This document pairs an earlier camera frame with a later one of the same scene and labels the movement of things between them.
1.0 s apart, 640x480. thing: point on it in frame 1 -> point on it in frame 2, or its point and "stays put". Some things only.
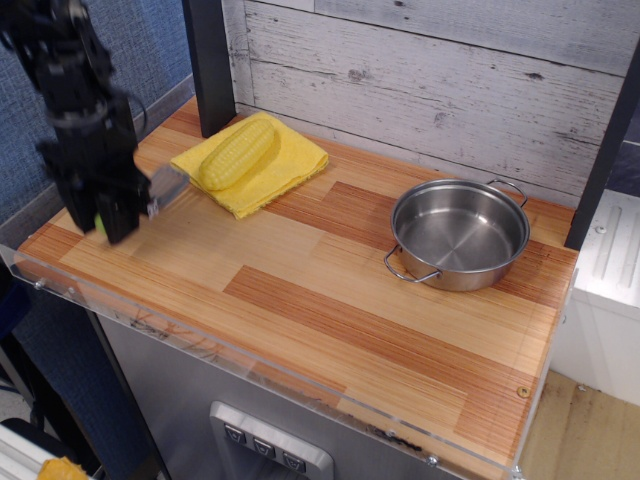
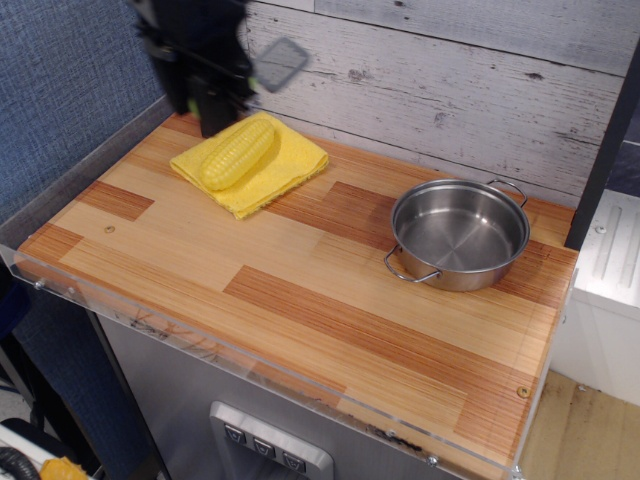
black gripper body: x=98 y=157 -> x=200 y=39
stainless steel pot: x=468 y=232 stays put
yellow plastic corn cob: x=235 y=153 stays put
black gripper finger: x=80 y=199 -> x=178 y=82
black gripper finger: x=120 y=213 -> x=218 y=105
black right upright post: x=611 y=143 stays put
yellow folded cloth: x=285 y=162 stays put
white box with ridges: x=595 y=341 stays put
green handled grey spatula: x=166 y=182 -> x=276 y=66
